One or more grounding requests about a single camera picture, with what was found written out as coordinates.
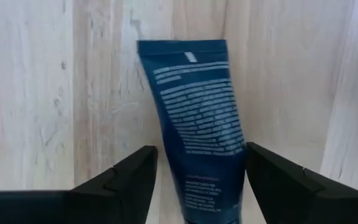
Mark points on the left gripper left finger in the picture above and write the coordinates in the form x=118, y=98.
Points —
x=73, y=208

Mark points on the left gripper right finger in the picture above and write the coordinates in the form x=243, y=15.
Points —
x=306, y=202

